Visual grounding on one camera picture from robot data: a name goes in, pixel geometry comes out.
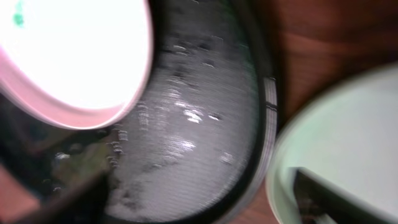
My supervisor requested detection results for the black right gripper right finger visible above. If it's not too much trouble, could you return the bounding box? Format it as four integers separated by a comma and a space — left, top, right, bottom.
292, 167, 397, 224

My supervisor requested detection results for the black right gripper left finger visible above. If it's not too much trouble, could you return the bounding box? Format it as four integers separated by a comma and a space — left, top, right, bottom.
12, 170, 109, 224

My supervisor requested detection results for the mint green plate front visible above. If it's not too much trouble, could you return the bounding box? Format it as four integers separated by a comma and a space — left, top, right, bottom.
266, 63, 397, 223

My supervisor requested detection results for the round black tray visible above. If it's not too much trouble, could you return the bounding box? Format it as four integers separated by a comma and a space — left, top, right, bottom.
1, 1, 277, 223

